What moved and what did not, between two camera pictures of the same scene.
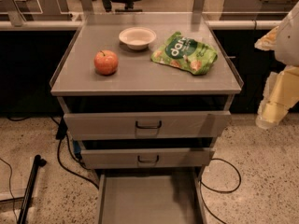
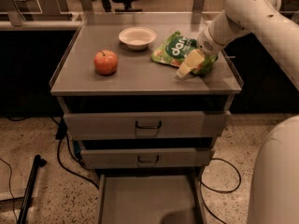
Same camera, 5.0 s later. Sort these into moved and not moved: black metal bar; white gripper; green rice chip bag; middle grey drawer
Moved: white gripper
Not moved: black metal bar; green rice chip bag; middle grey drawer
